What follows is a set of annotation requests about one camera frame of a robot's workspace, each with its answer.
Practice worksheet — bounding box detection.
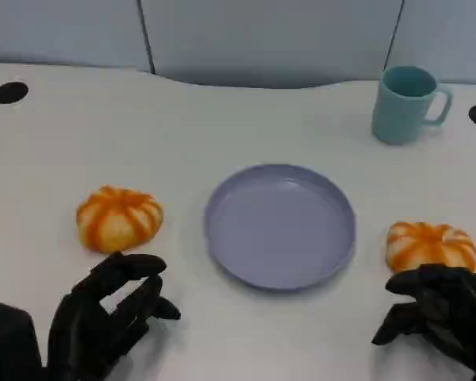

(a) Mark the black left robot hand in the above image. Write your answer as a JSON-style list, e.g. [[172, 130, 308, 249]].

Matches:
[[47, 252, 182, 381]]

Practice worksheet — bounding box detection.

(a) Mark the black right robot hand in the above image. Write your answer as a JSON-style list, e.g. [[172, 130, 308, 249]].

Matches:
[[371, 264, 476, 381]]

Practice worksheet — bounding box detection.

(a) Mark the orange white toy bread roll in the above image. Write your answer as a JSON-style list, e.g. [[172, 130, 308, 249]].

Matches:
[[386, 221, 476, 274], [75, 185, 165, 254]]

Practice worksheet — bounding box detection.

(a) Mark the lilac plate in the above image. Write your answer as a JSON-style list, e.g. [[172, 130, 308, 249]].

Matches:
[[204, 164, 357, 293]]

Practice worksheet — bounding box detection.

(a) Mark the pale green mug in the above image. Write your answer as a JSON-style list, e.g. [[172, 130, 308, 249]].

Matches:
[[371, 65, 455, 146]]

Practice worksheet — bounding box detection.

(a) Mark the grey partition panel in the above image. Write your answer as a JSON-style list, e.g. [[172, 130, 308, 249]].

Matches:
[[0, 0, 155, 75], [137, 0, 405, 90], [386, 0, 476, 85]]

